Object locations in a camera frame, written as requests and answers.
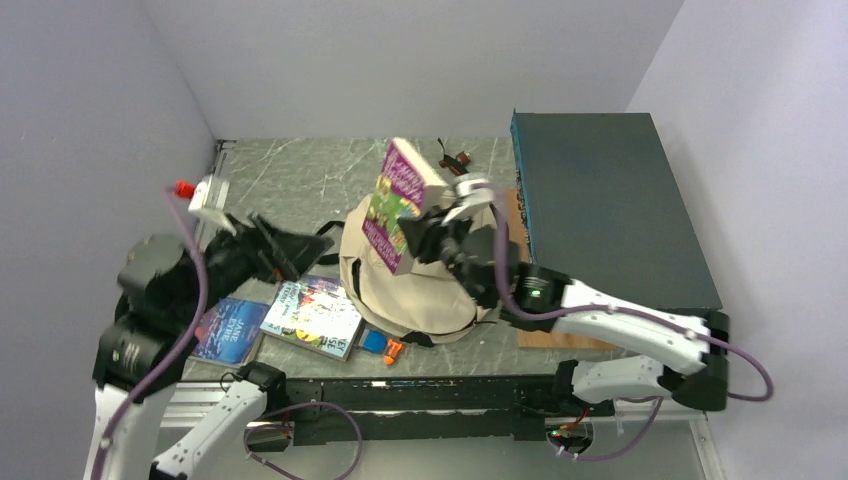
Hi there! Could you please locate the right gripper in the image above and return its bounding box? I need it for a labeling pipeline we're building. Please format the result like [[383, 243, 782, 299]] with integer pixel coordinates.
[[397, 201, 490, 308]]

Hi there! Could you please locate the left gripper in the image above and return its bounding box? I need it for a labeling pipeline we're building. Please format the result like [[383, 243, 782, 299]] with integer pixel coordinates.
[[174, 206, 335, 320]]

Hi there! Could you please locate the purple green paperback book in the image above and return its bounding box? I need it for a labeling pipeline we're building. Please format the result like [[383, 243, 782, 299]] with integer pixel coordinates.
[[362, 137, 448, 275]]

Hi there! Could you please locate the beige canvas backpack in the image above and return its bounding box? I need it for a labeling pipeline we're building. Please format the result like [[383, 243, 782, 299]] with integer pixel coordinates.
[[318, 194, 500, 347]]

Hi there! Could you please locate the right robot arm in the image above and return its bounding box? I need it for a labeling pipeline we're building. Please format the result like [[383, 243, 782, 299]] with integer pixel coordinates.
[[398, 212, 730, 415]]

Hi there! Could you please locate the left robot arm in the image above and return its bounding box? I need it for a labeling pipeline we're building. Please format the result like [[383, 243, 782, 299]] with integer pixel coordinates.
[[85, 214, 333, 479]]

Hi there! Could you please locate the treehouse paperback book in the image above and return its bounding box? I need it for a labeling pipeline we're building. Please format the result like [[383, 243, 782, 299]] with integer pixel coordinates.
[[260, 275, 363, 362]]

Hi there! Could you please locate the blue Jane Eyre book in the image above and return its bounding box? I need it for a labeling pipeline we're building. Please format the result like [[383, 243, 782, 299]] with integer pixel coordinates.
[[190, 297, 270, 368]]

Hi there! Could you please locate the orange pencil sharpener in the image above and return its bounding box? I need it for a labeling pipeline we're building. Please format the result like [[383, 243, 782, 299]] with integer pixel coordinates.
[[383, 340, 404, 365]]

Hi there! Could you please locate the blue eraser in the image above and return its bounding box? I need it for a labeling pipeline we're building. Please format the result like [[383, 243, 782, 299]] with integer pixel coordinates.
[[357, 329, 388, 355]]

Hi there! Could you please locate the wooden board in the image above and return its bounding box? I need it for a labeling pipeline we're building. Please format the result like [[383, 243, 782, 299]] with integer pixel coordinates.
[[505, 189, 615, 351]]

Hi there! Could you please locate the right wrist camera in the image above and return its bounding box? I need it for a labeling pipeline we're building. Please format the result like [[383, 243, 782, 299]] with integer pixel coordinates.
[[441, 173, 495, 226]]

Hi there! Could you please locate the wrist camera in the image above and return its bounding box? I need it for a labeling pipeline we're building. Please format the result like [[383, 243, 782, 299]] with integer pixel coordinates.
[[174, 175, 237, 235], [441, 173, 495, 226]]

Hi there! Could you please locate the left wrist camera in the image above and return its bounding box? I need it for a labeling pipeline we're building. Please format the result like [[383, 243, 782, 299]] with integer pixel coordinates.
[[174, 175, 237, 235]]

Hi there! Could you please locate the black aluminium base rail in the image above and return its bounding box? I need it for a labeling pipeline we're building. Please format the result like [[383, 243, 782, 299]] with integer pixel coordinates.
[[162, 374, 707, 446]]

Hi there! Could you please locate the dark network switch box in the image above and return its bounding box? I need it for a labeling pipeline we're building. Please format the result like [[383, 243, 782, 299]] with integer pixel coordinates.
[[510, 113, 723, 314]]

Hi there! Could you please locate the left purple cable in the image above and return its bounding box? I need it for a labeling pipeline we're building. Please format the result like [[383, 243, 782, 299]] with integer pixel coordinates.
[[89, 188, 364, 480]]

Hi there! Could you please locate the purple cable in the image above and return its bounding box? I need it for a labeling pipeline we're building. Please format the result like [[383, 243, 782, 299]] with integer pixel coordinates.
[[89, 188, 364, 480], [490, 188, 775, 463]]

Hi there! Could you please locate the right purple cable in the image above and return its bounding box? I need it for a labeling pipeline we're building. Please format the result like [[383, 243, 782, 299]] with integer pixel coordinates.
[[490, 188, 775, 463]]

